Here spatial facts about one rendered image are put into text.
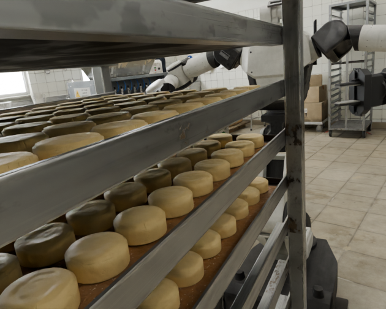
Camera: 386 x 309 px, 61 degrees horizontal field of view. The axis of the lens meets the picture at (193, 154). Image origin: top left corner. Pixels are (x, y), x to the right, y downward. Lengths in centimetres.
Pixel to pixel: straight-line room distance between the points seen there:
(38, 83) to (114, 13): 536
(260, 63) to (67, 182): 124
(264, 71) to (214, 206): 107
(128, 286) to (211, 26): 24
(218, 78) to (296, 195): 628
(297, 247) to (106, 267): 51
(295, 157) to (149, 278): 44
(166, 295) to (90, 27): 26
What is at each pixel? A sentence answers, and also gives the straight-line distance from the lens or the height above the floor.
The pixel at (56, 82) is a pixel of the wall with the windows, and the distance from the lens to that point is 571.
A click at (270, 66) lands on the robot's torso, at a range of 137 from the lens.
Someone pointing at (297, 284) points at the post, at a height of 74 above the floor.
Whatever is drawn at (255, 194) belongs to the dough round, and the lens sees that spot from 58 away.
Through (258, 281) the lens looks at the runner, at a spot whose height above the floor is 88.
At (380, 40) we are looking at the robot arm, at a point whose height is 122.
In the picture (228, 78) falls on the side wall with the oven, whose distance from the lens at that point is 675.
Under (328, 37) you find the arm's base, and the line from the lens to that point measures 138.
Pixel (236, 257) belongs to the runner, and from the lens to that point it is 42.
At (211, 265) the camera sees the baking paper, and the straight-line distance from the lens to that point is 43.
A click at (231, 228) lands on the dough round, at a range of 49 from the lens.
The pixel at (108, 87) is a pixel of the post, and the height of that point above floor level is 117.
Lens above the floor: 119
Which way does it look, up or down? 15 degrees down
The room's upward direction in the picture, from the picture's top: 6 degrees counter-clockwise
